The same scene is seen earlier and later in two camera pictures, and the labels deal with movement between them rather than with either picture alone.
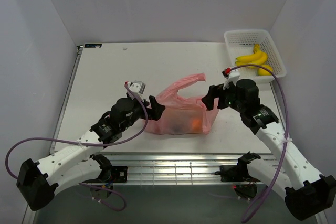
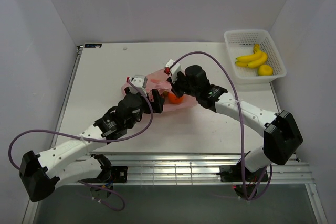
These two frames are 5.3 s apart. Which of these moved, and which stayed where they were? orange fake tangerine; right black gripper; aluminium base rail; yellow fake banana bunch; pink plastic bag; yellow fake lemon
Moved: pink plastic bag; right black gripper; orange fake tangerine
Stayed: aluminium base rail; yellow fake banana bunch; yellow fake lemon
